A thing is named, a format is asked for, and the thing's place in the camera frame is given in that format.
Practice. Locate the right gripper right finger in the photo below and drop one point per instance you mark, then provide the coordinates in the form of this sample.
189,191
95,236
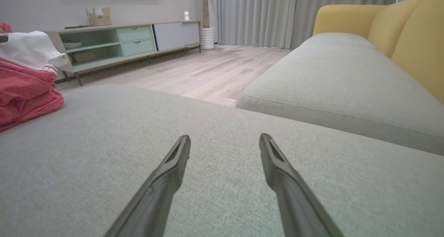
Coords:
295,205

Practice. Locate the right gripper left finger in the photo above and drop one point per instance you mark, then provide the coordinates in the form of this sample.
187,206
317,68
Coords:
156,202

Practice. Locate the red and white jersey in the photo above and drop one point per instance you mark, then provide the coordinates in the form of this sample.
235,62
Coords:
24,91

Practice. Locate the grey sofa ottoman cushion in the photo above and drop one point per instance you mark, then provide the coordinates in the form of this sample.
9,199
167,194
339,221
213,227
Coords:
104,143

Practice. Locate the grey sofa seat cushion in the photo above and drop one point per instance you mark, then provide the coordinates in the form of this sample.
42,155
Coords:
336,41
329,88

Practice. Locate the brown box in cabinet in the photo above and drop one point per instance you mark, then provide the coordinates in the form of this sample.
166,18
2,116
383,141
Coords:
85,56

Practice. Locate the green and white TV cabinet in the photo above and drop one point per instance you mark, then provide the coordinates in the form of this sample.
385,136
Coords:
173,36

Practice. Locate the white ribbed floor vase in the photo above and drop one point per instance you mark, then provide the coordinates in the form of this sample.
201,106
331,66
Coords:
208,38

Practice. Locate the pale bowl in cabinet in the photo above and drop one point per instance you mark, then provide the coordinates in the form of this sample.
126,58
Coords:
73,44

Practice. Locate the small white round figure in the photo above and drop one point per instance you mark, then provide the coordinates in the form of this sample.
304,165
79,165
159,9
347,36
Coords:
186,16

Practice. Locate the wooden tissue box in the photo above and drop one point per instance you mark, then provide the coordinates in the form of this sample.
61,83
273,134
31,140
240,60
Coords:
100,19

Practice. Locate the yellow sofa armrest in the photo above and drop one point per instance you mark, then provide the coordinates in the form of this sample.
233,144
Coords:
347,18

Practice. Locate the light grey curtain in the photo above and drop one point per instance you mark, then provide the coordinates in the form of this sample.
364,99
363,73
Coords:
256,15

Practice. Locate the brown pole in vase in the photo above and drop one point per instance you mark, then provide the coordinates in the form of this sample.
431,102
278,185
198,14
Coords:
205,8

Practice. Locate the yellow sofa backrest cushion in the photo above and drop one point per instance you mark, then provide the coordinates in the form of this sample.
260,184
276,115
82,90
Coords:
423,46
388,25

